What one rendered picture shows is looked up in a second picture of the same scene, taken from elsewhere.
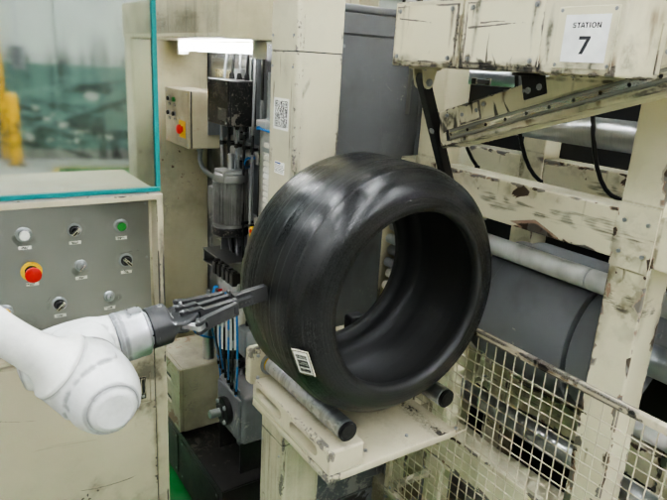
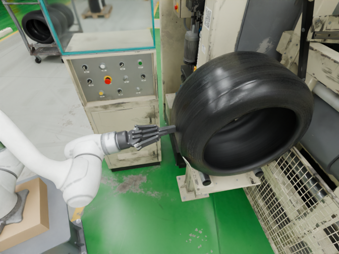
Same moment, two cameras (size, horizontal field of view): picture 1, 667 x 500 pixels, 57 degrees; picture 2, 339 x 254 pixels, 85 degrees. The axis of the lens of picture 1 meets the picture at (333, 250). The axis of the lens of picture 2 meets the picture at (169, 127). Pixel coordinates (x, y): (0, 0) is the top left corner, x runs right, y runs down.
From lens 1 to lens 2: 64 cm
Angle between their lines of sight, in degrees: 35
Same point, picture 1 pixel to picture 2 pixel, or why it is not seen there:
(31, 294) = (109, 86)
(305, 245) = (192, 118)
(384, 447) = (225, 184)
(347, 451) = (206, 188)
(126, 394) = (83, 199)
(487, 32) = not seen: outside the picture
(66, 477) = not seen: hidden behind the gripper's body
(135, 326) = (109, 144)
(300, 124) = (215, 27)
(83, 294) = (128, 87)
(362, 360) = (227, 141)
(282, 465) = not seen: hidden behind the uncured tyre
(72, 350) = (63, 174)
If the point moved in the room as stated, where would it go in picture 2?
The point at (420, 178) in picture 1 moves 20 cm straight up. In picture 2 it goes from (275, 85) to (308, 12)
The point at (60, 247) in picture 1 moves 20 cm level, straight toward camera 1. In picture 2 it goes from (117, 70) to (110, 87)
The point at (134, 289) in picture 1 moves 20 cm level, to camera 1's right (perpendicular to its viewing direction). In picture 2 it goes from (147, 86) to (172, 93)
